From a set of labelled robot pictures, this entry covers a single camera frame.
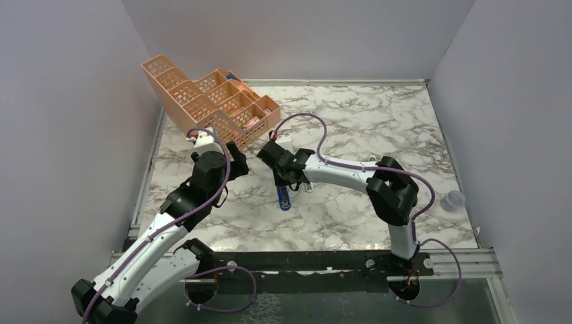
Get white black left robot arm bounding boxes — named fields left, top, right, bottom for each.
left=71, top=142, right=248, bottom=323

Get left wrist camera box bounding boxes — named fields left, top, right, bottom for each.
left=186, top=131, right=223, bottom=156

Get peach plastic desk organizer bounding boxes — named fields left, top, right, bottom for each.
left=141, top=55, right=281, bottom=151

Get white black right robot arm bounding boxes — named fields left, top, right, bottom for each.
left=257, top=140, right=419, bottom=275

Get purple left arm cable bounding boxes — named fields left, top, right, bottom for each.
left=80, top=128, right=258, bottom=324

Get colourful item in organizer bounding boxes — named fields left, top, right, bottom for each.
left=241, top=117, right=260, bottom=130

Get blue black stapler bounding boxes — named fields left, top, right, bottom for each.
left=277, top=186, right=291, bottom=211

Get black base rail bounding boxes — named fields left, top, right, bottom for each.
left=169, top=248, right=434, bottom=284

